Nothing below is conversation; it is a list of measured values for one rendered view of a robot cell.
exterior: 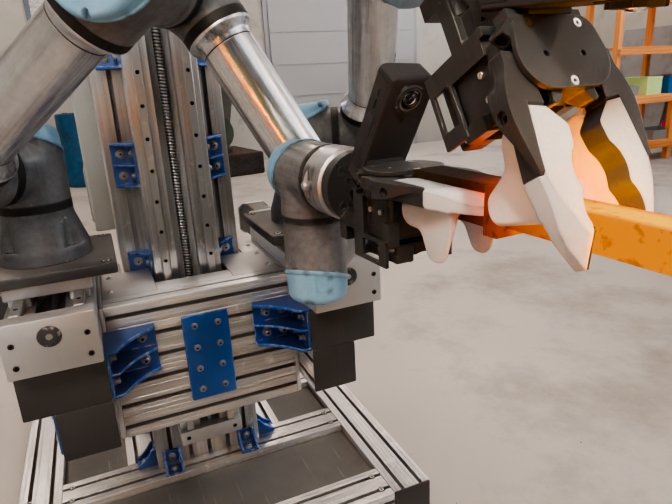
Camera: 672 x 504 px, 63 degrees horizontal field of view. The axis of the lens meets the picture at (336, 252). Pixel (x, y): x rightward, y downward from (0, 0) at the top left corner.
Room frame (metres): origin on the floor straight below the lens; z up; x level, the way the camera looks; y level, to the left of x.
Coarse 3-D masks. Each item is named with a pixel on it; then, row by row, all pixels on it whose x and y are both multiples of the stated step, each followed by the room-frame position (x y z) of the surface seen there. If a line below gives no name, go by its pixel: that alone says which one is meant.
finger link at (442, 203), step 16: (432, 192) 0.39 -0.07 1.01; (448, 192) 0.38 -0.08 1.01; (464, 192) 0.38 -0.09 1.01; (480, 192) 0.37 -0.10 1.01; (416, 208) 0.42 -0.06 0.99; (432, 208) 0.39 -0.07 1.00; (448, 208) 0.38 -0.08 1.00; (464, 208) 0.37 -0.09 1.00; (480, 208) 0.36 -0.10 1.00; (416, 224) 0.42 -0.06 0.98; (432, 224) 0.40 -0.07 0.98; (448, 224) 0.38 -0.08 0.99; (432, 240) 0.40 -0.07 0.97; (448, 240) 0.38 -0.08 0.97; (432, 256) 0.40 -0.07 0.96
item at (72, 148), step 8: (56, 120) 6.78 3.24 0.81; (64, 120) 6.70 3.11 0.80; (72, 120) 6.69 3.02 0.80; (56, 128) 6.85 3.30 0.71; (64, 128) 6.71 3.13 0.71; (72, 128) 6.69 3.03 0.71; (64, 136) 6.72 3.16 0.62; (72, 136) 6.69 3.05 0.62; (64, 144) 6.73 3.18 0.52; (72, 144) 6.69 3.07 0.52; (64, 152) 6.75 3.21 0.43; (72, 152) 6.70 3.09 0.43; (80, 152) 6.70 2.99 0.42; (72, 160) 6.70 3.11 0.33; (80, 160) 6.69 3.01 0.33; (72, 168) 6.71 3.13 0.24; (80, 168) 6.69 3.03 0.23; (72, 176) 6.72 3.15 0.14; (80, 176) 6.69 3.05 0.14; (72, 184) 6.73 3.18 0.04; (80, 184) 6.69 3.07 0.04
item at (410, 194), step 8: (368, 176) 0.45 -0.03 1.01; (376, 176) 0.45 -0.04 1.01; (384, 176) 0.45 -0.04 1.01; (392, 176) 0.44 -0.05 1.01; (400, 176) 0.45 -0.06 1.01; (368, 184) 0.44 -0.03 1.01; (376, 184) 0.42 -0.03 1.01; (384, 184) 0.42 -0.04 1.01; (392, 184) 0.41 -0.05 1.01; (400, 184) 0.41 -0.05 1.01; (408, 184) 0.41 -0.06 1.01; (376, 192) 0.42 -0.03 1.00; (384, 192) 0.42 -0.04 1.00; (392, 192) 0.41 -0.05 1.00; (400, 192) 0.40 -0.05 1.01; (408, 192) 0.40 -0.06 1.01; (416, 192) 0.40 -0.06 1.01; (392, 200) 0.42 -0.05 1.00; (400, 200) 0.41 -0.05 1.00; (408, 200) 0.41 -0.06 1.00; (416, 200) 0.40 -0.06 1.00
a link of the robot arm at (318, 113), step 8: (304, 104) 1.10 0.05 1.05; (312, 104) 1.08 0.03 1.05; (320, 104) 1.09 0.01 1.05; (328, 104) 1.11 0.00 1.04; (304, 112) 1.07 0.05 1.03; (312, 112) 1.08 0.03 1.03; (320, 112) 1.09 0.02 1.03; (328, 112) 1.10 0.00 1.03; (336, 112) 1.10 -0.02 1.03; (312, 120) 1.08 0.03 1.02; (320, 120) 1.08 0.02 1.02; (328, 120) 1.08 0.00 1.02; (336, 120) 1.08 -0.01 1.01; (320, 128) 1.08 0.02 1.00; (328, 128) 1.08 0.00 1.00; (336, 128) 1.08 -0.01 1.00; (320, 136) 1.07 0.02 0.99; (328, 136) 1.07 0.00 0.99; (336, 136) 1.07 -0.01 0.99
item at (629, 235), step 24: (432, 168) 0.43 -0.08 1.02; (456, 168) 0.43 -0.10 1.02; (480, 216) 0.37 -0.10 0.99; (600, 216) 0.28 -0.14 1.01; (624, 216) 0.28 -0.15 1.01; (648, 216) 0.28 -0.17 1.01; (600, 240) 0.28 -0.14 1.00; (624, 240) 0.27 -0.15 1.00; (648, 240) 0.26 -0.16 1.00; (648, 264) 0.26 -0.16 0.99
